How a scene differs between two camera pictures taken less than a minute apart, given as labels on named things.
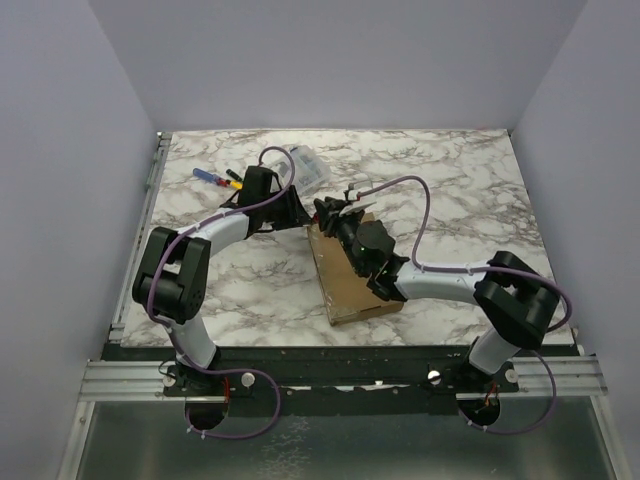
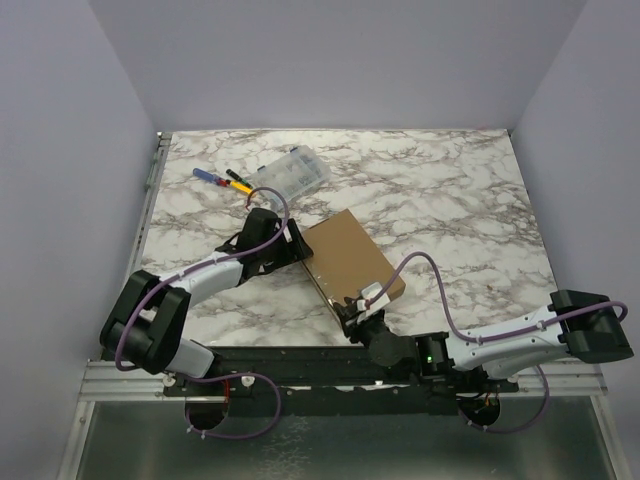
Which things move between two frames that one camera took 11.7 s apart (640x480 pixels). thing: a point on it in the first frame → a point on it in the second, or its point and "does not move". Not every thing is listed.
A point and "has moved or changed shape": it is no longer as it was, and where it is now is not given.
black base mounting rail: x=332 y=379 does not move
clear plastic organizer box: x=301 y=170 does not move
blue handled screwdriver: x=209 y=177 does not move
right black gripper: x=333 y=218 → x=354 y=314
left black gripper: x=295 y=215 → x=293 y=250
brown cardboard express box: x=343 y=289 has moved or changed shape
